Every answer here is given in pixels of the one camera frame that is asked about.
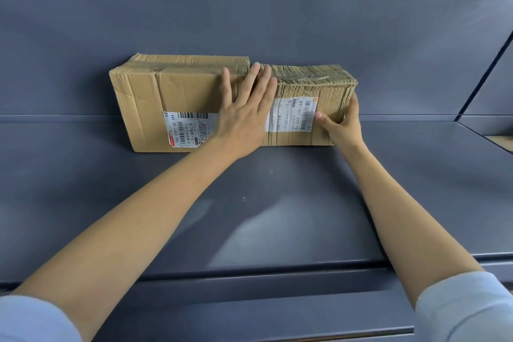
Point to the person's left little finger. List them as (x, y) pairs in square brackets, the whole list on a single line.
[(227, 85)]

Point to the light blue shirt sleeve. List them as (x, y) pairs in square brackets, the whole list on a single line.
[(465, 309), (28, 319)]

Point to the person's left hand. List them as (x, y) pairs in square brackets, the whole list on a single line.
[(240, 125)]

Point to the large brown cardboard parcel box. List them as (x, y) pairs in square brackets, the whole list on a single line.
[(168, 89)]

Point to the person's right hand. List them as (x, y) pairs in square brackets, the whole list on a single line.
[(348, 131)]

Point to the person's left forearm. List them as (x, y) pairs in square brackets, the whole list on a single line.
[(136, 225)]

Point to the small taped cardboard parcel box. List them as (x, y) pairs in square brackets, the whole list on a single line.
[(312, 87)]

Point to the grey metal shelf unit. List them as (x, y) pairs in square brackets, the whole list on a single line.
[(280, 201), (493, 93)]

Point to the person's right thumb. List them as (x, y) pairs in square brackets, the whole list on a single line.
[(326, 121)]

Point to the person's right forearm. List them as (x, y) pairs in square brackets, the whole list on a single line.
[(396, 213)]

